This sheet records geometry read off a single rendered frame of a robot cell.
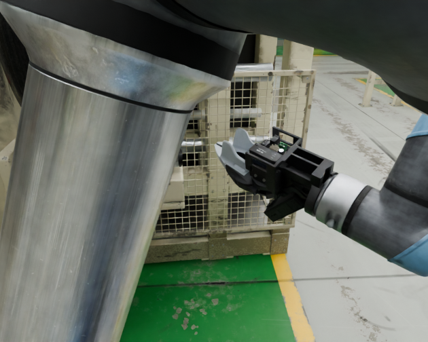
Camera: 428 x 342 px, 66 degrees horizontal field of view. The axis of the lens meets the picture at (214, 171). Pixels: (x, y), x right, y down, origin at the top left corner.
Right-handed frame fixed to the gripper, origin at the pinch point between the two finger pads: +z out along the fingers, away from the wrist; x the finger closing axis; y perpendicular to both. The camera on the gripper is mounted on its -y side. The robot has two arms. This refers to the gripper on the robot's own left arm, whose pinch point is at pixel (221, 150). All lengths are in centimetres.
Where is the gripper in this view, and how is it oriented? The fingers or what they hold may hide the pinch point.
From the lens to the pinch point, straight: 59.4
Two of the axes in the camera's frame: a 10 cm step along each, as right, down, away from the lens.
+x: -6.6, 6.1, -4.4
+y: -1.3, -6.7, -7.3
